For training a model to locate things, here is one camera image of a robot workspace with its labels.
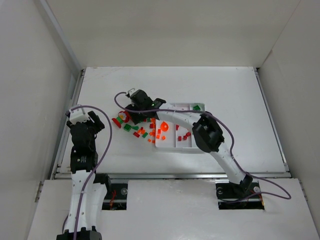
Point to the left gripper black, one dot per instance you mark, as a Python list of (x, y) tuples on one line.
[(92, 122)]

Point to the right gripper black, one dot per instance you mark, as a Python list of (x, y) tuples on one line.
[(135, 113)]

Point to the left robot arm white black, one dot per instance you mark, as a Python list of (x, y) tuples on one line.
[(89, 189)]

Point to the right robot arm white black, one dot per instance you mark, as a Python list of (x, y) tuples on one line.
[(206, 131)]

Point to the green lego 2x2 brick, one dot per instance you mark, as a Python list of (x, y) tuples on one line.
[(127, 127)]

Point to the orange round lego piece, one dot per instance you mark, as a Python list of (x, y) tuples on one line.
[(164, 126)]

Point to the white three-compartment tray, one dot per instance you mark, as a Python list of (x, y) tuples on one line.
[(179, 137)]

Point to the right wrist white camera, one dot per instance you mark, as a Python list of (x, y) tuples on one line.
[(130, 92)]

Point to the wrist white camera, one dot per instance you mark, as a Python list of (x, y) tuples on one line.
[(130, 92), (77, 116)]

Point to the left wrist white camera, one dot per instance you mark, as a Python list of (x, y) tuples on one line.
[(77, 116)]

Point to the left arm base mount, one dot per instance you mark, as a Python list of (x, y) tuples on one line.
[(117, 193)]

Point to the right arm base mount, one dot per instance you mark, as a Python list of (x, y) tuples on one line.
[(230, 199)]

